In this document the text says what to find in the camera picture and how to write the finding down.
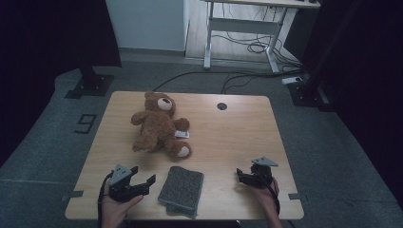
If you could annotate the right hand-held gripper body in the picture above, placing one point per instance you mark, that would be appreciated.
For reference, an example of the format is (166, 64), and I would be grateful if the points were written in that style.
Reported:
(261, 174)

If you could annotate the grey fuzzy sock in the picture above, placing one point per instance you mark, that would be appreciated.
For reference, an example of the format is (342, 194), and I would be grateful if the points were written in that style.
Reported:
(182, 213)
(182, 188)

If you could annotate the white metal-frame desk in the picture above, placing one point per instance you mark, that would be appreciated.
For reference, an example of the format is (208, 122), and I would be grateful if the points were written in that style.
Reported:
(244, 25)

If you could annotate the black stand with base plate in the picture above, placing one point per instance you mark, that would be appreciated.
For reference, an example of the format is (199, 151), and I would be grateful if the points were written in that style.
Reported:
(92, 84)

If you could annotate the white panel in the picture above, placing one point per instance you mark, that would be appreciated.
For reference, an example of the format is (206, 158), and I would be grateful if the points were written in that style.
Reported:
(145, 23)

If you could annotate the black tape floor mark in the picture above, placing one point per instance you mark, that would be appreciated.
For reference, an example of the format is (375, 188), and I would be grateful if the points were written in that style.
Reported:
(85, 123)

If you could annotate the black stand with slanted pole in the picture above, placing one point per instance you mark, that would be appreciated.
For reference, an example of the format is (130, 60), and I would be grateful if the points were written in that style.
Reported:
(312, 91)

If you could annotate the person's left hand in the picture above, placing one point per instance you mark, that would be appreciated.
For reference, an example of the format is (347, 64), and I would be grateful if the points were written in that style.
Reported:
(118, 207)

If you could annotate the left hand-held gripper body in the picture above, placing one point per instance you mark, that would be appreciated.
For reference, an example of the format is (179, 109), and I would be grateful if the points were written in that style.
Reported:
(122, 186)

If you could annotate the person's right hand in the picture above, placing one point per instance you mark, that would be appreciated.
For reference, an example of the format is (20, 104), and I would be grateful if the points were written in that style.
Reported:
(264, 196)

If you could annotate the white power strip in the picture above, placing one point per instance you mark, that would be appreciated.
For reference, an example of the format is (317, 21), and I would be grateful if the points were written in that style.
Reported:
(291, 80)

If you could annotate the dark curtain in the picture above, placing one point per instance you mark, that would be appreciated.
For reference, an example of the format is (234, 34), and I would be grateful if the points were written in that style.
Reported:
(374, 95)
(38, 63)

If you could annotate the brown teddy bear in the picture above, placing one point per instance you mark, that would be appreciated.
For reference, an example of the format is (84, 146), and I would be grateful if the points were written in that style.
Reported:
(158, 126)

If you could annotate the grey tape strip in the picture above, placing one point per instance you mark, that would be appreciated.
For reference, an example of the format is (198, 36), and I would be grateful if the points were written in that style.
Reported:
(73, 194)
(296, 196)

